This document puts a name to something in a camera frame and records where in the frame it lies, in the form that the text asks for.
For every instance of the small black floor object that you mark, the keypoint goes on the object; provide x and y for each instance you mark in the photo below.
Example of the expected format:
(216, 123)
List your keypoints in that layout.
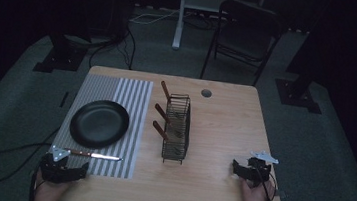
(64, 99)

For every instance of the person's left hand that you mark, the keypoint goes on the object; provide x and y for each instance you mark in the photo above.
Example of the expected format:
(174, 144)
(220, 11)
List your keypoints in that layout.
(51, 194)

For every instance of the grey striped placemat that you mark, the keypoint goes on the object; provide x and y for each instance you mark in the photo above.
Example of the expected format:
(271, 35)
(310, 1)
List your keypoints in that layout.
(132, 109)

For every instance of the black round plate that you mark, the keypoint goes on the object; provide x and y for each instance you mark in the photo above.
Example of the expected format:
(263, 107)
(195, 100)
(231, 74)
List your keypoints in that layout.
(99, 124)

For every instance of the black folding chair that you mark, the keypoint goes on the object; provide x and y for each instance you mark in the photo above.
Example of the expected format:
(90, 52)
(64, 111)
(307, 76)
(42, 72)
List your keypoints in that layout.
(246, 37)

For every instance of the white metal desk frame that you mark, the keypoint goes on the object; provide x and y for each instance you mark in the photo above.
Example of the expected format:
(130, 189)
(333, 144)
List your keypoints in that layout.
(180, 20)

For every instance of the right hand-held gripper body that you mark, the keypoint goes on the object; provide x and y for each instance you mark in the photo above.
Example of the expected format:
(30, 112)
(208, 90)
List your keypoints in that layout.
(259, 169)

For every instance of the black stand with base plate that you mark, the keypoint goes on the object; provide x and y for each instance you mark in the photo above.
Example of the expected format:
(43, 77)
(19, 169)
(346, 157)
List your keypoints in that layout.
(60, 58)
(298, 93)

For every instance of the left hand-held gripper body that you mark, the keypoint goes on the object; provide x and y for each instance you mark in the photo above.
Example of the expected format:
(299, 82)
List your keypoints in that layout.
(55, 171)

